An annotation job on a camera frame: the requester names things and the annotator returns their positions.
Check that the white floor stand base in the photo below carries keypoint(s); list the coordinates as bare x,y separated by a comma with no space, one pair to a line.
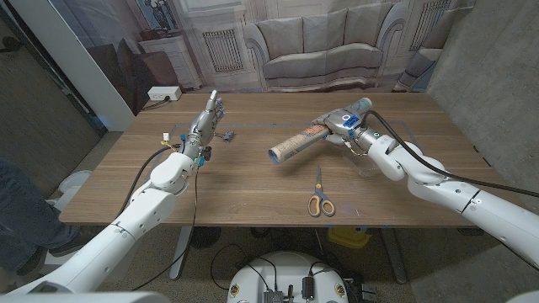
73,181

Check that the white table leg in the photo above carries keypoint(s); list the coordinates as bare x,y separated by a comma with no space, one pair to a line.
180,252
393,256

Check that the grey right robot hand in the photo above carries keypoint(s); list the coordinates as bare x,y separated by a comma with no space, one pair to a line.
343,122

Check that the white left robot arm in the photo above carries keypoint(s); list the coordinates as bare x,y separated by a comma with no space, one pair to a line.
143,214

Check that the black round floor object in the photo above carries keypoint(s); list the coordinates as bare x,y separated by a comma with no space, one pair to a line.
205,237

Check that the white power strip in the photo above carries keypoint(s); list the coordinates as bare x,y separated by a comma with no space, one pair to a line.
164,93

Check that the grey binder clip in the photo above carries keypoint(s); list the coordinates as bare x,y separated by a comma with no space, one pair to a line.
228,136

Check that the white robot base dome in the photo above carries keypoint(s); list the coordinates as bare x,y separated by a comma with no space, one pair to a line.
286,269

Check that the printed living room backdrop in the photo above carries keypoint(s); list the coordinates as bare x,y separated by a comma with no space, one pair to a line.
320,42

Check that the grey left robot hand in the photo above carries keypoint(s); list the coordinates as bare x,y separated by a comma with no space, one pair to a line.
204,126

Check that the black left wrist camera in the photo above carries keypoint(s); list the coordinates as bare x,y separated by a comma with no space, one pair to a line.
205,153

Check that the person in jeans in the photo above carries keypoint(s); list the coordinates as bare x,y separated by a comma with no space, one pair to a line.
21,214

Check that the clear plastic clamshell container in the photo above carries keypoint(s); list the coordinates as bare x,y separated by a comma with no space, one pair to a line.
364,166

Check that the yellow object under table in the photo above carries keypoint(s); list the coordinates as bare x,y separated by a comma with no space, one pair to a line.
347,237

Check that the paper map tube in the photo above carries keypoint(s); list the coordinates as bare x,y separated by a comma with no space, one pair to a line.
295,147

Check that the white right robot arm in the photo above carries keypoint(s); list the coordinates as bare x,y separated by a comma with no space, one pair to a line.
484,206

